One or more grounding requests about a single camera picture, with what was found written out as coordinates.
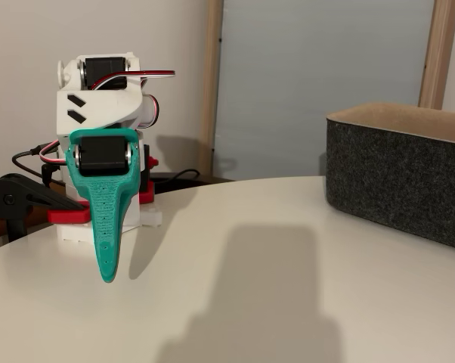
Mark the teal gripper black servo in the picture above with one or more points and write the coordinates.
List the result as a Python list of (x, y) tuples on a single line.
[(100, 156)]

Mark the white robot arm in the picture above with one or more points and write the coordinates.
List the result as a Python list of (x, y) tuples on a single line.
[(99, 109)]

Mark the grey felt box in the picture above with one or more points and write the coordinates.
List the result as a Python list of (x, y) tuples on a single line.
[(394, 181)]

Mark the frosted pale panel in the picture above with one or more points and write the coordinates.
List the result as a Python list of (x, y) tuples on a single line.
[(307, 75)]

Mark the light wooden frame post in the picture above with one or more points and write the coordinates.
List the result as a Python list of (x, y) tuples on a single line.
[(210, 94), (437, 56)]

